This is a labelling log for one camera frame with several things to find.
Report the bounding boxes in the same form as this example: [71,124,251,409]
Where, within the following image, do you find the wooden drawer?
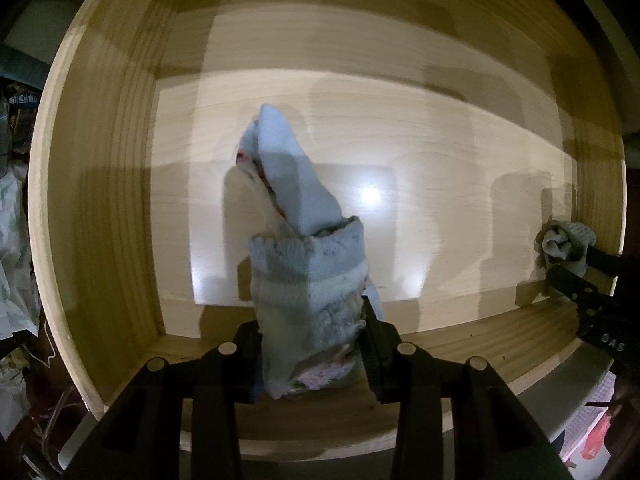
[27,0,627,463]

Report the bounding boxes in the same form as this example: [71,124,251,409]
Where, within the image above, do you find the blue white socks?
[235,104,382,399]

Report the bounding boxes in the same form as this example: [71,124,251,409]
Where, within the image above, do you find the grey ribbed sock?
[535,220,597,278]

